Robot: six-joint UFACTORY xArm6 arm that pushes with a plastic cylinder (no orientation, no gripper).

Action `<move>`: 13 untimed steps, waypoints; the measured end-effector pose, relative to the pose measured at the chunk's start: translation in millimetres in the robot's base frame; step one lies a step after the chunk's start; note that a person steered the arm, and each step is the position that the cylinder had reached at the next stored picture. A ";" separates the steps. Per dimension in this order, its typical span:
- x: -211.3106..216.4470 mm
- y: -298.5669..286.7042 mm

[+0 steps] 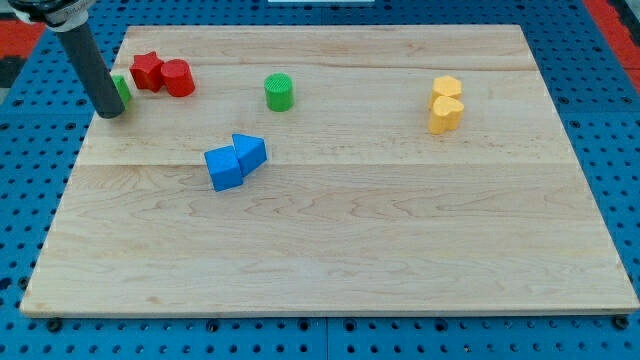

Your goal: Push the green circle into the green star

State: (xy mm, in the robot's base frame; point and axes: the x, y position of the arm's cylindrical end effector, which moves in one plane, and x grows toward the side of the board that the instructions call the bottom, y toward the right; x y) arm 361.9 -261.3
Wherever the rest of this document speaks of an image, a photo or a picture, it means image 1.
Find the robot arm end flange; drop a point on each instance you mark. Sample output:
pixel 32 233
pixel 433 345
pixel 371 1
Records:
pixel 57 15

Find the red star block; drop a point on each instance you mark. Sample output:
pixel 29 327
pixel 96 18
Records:
pixel 146 71

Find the green star block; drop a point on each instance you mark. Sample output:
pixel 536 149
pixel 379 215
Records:
pixel 122 88

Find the light wooden board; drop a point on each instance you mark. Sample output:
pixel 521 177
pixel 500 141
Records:
pixel 359 211

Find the blue triangle block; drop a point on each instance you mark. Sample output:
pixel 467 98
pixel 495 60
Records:
pixel 250 152

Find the blue cube block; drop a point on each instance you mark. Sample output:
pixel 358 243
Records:
pixel 223 168

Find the green cylinder block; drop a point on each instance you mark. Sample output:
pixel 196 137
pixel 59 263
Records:
pixel 279 92

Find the yellow heart block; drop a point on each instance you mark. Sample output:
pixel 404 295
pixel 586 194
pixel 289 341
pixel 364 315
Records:
pixel 446 113

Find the yellow hexagon block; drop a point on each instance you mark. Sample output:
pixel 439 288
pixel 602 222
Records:
pixel 447 86

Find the red cylinder block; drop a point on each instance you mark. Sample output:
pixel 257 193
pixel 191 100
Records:
pixel 178 78

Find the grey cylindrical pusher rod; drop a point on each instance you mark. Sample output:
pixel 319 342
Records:
pixel 86 59

